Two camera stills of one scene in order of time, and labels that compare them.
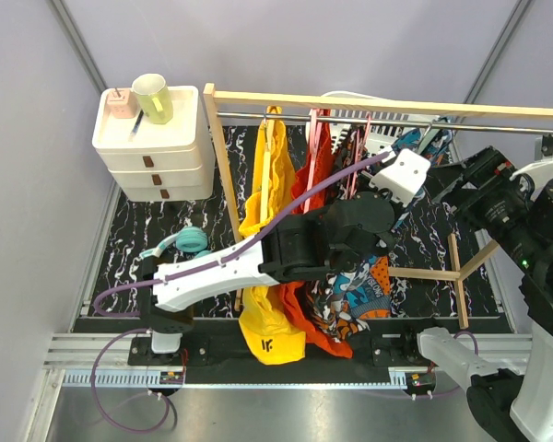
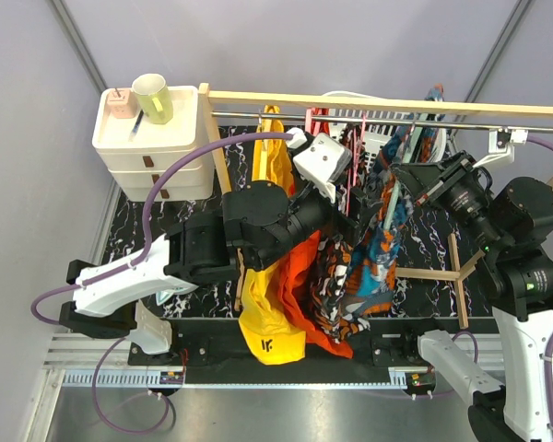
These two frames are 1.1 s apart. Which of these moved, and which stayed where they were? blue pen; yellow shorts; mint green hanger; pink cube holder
Moved: mint green hanger
Stayed: yellow shorts; blue pen; pink cube holder
